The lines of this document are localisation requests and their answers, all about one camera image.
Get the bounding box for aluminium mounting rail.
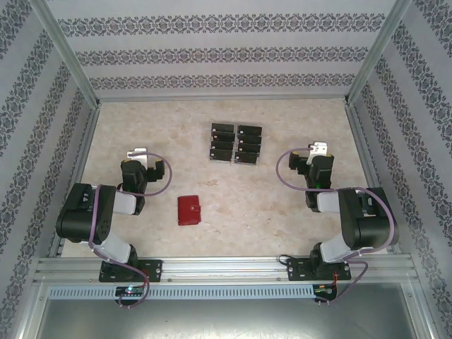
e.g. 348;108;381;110
35;256;417;283

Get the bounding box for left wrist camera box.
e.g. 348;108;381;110
126;148;148;165

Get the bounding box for aluminium frame post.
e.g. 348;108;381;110
341;0;415;107
30;0;102;109

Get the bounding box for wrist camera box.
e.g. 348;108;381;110
306;141;328;166
126;148;148;165

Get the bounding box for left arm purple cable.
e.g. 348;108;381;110
87;150;173;311

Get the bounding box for aluminium cross rail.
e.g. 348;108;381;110
97;94;349;102

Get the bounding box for grey slotted cable duct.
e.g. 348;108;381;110
47;284;315;300

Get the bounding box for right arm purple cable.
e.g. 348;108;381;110
275;147;397;307

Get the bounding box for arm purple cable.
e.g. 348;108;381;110
87;150;173;311
275;147;397;307

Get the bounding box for aluminium side rail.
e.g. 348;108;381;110
344;102;403;255
47;104;103;258

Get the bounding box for clear acrylic card stand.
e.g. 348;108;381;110
208;121;264;167

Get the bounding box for red leather card holder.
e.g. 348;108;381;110
177;195;202;227

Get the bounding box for steel sheet panel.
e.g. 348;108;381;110
35;282;434;339

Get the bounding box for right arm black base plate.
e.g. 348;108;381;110
286;256;351;283

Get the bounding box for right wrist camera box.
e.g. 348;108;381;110
306;141;328;166

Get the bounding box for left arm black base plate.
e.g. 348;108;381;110
98;259;164;283

